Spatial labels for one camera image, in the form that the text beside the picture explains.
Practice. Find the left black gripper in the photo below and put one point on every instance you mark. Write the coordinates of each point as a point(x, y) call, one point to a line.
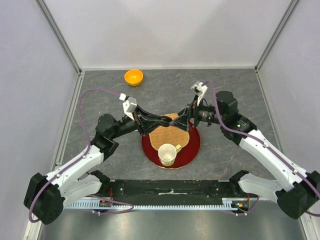
point(147, 128)

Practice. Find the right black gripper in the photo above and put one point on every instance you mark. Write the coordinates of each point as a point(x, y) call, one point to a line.
point(192, 111)

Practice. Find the black earbud charging case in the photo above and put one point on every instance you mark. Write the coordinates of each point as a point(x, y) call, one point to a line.
point(167, 122)

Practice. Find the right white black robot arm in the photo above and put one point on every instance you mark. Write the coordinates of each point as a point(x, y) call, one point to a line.
point(295, 190)

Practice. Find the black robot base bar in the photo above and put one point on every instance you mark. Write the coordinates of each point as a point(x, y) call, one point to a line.
point(129, 187)

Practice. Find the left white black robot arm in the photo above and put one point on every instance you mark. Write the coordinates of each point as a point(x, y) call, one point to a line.
point(47, 195)

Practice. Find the woven bamboo tray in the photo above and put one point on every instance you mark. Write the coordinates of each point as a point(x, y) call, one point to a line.
point(168, 135)

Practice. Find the red round plate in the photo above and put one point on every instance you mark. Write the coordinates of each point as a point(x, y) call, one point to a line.
point(184, 157)

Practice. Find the cream mug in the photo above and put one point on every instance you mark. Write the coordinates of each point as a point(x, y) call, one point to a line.
point(167, 154)

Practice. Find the orange bowl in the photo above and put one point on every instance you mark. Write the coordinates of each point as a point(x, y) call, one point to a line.
point(134, 77)

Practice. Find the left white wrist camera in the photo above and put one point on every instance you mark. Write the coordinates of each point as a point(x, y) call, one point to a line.
point(129, 105)

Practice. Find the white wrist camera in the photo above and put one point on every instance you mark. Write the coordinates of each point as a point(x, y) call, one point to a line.
point(129, 105)
point(200, 89)

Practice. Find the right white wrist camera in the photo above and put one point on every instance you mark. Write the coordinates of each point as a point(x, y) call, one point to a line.
point(200, 89)

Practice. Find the white slotted cable duct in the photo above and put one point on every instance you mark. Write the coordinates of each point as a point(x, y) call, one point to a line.
point(89, 203)

